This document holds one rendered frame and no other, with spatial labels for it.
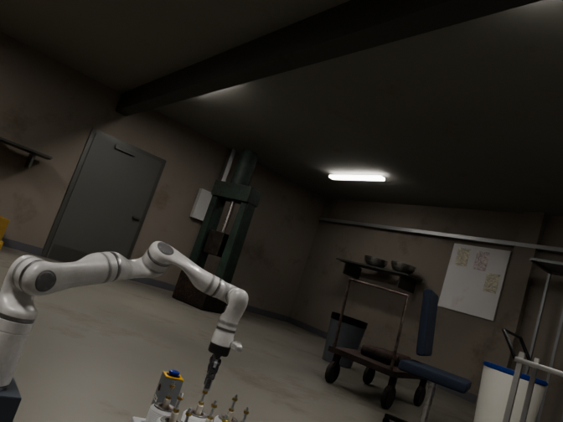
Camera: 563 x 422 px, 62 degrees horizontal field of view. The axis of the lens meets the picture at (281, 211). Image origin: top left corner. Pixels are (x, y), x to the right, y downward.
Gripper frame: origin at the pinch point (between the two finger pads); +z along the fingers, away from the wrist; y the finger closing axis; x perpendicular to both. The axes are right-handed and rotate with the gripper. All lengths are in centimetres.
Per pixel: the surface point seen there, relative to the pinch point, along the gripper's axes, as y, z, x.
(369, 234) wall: -722, -188, 256
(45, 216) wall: -587, -25, -284
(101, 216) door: -622, -53, -214
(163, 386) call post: -9.8, 7.7, -14.2
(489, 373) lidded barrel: -229, -24, 250
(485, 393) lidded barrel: -229, -6, 251
